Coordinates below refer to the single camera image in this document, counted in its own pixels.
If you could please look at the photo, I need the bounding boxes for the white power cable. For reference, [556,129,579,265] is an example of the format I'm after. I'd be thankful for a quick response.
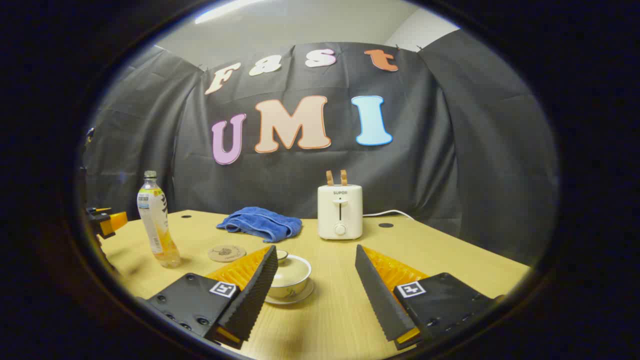
[362,209,416,221]

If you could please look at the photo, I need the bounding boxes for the white ceramic teacup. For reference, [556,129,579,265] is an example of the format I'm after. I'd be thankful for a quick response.
[269,270,312,300]

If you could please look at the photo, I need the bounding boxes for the white saucer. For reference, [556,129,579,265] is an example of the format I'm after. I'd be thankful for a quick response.
[264,277,316,306]

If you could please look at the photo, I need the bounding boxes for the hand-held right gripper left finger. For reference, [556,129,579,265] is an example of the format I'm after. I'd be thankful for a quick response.
[144,244,279,350]

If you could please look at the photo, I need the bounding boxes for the round cork coaster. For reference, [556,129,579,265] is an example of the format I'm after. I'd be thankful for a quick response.
[208,244,247,263]

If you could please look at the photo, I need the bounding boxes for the blue towel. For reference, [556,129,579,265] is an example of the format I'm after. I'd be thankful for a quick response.
[216,206,303,244]

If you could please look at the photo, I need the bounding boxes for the clear plastic water bottle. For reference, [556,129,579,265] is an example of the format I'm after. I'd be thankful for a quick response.
[137,170,182,269]

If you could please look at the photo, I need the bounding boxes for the white toaster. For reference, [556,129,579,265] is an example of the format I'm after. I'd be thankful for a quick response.
[317,184,364,241]

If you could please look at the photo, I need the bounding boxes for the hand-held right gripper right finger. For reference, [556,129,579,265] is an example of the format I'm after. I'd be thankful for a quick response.
[355,244,505,351]

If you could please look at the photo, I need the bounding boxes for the black backdrop cloth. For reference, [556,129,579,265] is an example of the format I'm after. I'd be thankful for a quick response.
[82,30,558,266]

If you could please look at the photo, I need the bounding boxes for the beige teacup lid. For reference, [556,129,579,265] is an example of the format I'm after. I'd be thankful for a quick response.
[274,249,311,287]

